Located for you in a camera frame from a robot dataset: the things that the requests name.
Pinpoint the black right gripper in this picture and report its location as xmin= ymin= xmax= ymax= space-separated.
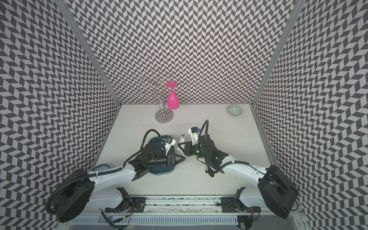
xmin=177 ymin=141 xmax=209 ymax=160

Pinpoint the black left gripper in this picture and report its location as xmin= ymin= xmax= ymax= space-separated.
xmin=147 ymin=151 xmax=186 ymax=167

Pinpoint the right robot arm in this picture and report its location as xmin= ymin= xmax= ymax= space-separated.
xmin=178 ymin=135 xmax=299 ymax=219

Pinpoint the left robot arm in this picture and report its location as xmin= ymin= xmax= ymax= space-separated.
xmin=45 ymin=143 xmax=186 ymax=223

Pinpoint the teal plastic water tub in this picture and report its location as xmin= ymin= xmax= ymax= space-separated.
xmin=149 ymin=137 xmax=175 ymax=175

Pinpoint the pink plastic wine glass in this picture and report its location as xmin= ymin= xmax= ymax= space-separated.
xmin=165 ymin=81 xmax=180 ymax=110

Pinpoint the patterned ceramic bowl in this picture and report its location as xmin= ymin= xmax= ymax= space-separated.
xmin=227 ymin=104 xmax=243 ymax=117

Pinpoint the chrome glass rack stand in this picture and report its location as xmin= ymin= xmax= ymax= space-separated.
xmin=138 ymin=70 xmax=174 ymax=124

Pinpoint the blue patterned plate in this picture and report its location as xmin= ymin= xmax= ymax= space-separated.
xmin=92 ymin=163 xmax=114 ymax=172

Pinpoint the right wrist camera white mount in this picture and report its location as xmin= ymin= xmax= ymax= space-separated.
xmin=188 ymin=126 xmax=200 ymax=145

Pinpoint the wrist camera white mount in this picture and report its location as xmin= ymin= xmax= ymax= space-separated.
xmin=163 ymin=137 xmax=176 ymax=155
xmin=188 ymin=126 xmax=200 ymax=145

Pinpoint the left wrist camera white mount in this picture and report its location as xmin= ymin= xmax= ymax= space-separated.
xmin=163 ymin=137 xmax=176 ymax=155

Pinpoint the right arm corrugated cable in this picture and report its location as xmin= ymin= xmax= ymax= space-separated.
xmin=199 ymin=120 xmax=209 ymax=144

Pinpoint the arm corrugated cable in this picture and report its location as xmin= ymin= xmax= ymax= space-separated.
xmin=140 ymin=129 xmax=164 ymax=153
xmin=199 ymin=120 xmax=209 ymax=144

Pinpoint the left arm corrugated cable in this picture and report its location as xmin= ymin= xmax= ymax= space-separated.
xmin=140 ymin=129 xmax=164 ymax=153

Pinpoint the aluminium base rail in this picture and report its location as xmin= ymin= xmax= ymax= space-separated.
xmin=103 ymin=195 xmax=262 ymax=215

